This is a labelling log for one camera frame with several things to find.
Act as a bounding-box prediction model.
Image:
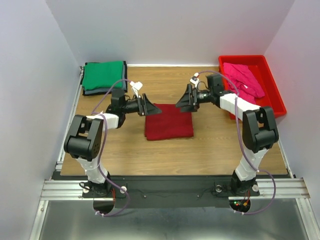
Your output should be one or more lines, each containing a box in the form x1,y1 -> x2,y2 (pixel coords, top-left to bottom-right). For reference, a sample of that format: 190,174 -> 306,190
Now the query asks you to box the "dark red t shirt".
144,103 -> 194,141

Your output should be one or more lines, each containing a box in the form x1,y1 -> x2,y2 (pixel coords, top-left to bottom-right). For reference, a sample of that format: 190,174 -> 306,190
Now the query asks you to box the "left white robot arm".
63,89 -> 162,198

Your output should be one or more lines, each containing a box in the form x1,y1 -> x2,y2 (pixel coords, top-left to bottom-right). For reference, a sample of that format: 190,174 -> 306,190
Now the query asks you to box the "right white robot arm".
175,71 -> 279,194

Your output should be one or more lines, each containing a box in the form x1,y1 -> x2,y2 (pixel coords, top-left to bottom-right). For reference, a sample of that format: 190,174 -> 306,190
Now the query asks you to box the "folded green t shirt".
82,61 -> 124,91

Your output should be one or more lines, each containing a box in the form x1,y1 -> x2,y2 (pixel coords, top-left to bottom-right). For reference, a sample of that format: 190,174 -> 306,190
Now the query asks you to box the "pink t shirt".
222,62 -> 265,104

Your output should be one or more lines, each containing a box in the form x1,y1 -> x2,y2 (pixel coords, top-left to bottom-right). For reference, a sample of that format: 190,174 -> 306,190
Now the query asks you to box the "red plastic bin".
218,55 -> 287,118

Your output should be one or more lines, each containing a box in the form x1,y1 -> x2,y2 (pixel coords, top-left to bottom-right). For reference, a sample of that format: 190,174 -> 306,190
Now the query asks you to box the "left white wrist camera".
129,81 -> 143,98

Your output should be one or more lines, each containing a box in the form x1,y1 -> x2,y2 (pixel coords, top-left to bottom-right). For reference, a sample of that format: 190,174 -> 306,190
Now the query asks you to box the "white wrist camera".
189,72 -> 200,87
129,81 -> 143,98

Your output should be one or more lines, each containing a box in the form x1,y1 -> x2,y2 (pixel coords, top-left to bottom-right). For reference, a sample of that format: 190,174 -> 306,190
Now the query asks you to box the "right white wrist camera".
189,72 -> 200,87

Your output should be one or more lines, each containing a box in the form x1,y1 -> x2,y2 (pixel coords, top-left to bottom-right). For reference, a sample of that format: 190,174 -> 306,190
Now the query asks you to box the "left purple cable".
91,79 -> 137,218

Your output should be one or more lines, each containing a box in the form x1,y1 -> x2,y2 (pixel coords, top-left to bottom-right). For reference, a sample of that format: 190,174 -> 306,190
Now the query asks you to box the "aluminium rail frame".
29,65 -> 312,240

